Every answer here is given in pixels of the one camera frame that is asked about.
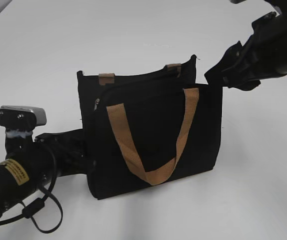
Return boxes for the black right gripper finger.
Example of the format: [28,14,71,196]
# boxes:
[204,59,229,87]

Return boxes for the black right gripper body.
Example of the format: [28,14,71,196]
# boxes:
[218,19,283,91]

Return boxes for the black canvas tote bag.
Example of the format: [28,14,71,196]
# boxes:
[76,55,223,200]

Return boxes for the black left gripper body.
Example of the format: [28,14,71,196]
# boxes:
[35,128,94,177]

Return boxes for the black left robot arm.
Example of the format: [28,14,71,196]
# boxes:
[0,129,88,225]

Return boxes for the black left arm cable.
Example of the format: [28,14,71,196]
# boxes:
[0,139,64,232]

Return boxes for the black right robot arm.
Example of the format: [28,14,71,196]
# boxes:
[204,0,287,91]

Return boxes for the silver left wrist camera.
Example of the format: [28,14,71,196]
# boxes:
[0,105,47,132]

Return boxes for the silver zipper pull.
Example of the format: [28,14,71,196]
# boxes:
[93,98,100,111]

